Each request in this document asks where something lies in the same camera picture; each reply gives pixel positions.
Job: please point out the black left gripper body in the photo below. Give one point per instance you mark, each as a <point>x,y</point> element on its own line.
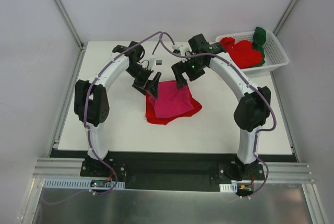
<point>144,84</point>

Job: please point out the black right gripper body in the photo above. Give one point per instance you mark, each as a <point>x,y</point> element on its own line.
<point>180,68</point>

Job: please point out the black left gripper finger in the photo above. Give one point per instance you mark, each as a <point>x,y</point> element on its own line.
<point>152,85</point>
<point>143,90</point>

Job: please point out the magenta t shirt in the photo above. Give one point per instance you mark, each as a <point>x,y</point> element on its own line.
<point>171,101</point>

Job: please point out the red t shirt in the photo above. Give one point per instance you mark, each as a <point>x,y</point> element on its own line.
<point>151,117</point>
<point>242,52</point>

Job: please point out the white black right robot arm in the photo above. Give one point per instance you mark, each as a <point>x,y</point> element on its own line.
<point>252,109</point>

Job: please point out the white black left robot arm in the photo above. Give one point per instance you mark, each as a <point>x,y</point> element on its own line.
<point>91,103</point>

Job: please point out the red t shirt in basket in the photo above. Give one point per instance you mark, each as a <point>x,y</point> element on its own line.
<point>242,52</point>

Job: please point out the green t shirt in basket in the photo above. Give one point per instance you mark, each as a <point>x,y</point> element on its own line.
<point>259,39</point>

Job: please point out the black centre base bar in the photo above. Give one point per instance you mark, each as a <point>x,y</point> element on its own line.
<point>165,171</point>

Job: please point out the white plastic laundry basket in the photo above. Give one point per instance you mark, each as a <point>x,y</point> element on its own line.
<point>275,55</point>

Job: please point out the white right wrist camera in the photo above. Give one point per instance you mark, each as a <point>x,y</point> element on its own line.
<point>181,51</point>

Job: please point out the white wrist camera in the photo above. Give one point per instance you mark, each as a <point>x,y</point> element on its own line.
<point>154,62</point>
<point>181,51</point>

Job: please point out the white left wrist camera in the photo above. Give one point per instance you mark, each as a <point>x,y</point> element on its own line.
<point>154,62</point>

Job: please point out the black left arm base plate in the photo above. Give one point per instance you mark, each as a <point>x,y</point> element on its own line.
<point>94,168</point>

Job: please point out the aluminium left frame rail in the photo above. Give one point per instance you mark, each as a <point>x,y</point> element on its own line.
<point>73,75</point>

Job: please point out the aluminium frame rail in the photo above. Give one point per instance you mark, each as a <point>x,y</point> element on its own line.
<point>283,19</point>
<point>279,172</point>
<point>73,75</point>

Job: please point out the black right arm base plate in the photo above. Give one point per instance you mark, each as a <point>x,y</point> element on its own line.
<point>238,171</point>

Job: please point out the white right cable duct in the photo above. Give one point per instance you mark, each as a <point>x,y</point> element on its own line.
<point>228,188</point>

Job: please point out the white cable duct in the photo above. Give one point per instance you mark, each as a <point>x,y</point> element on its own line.
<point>228,188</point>
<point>83,184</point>

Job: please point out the white left cable duct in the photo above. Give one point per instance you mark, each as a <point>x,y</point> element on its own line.
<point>83,184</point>

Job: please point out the aluminium right frame rail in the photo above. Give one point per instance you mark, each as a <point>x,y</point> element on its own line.
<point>283,19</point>

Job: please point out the aluminium front frame rail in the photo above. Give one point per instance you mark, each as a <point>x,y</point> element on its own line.
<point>279,172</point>

